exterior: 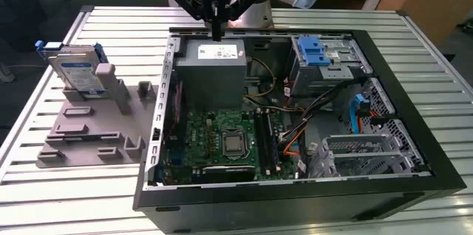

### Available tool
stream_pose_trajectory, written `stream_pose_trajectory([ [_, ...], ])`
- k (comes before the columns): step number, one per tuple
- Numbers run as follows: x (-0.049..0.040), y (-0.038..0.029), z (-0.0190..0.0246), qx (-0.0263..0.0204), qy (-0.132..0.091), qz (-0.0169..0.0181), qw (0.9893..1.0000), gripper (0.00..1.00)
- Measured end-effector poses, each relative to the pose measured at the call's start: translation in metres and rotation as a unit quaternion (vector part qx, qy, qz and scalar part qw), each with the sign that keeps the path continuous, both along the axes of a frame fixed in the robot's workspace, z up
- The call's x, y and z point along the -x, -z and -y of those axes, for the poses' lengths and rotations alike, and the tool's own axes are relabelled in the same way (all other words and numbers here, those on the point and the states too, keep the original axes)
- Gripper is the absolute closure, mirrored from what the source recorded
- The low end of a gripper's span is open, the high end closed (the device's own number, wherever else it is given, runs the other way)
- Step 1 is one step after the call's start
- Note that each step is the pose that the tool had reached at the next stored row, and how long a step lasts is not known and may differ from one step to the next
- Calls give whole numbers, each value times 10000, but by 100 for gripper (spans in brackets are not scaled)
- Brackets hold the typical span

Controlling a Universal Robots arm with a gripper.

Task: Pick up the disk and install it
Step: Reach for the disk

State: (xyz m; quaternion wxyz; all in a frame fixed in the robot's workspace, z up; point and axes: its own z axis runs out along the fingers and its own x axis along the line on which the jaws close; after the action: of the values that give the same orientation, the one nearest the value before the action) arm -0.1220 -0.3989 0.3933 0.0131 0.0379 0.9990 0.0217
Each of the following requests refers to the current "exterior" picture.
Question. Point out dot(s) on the silver optical drive cage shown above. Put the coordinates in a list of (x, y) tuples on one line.
[(333, 74)]

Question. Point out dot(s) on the grey power supply unit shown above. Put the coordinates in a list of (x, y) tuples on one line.
[(211, 85)]

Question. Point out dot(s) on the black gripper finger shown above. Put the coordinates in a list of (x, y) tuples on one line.
[(218, 24)]

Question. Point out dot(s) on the blue plastic drive latch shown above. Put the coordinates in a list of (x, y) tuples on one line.
[(313, 52)]

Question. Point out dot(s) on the green motherboard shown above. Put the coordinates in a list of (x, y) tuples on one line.
[(207, 124)]

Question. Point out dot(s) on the black graphics card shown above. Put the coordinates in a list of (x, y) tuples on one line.
[(226, 172)]

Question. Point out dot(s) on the hard disk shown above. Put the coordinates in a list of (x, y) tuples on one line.
[(79, 77)]

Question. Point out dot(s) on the black CPU socket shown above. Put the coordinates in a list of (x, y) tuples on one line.
[(223, 157)]

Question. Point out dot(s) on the grey parts rack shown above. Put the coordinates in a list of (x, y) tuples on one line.
[(97, 124)]

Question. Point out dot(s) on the silver disk bay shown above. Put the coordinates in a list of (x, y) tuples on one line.
[(355, 154)]

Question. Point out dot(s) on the silver CPU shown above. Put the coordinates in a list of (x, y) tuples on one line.
[(234, 143)]

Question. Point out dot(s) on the grey stand foot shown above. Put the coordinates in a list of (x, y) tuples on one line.
[(6, 75)]

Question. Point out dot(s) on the black RAM slot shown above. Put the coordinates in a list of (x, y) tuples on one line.
[(262, 140)]

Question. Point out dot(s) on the black PC case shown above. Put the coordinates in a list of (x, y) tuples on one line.
[(259, 204)]

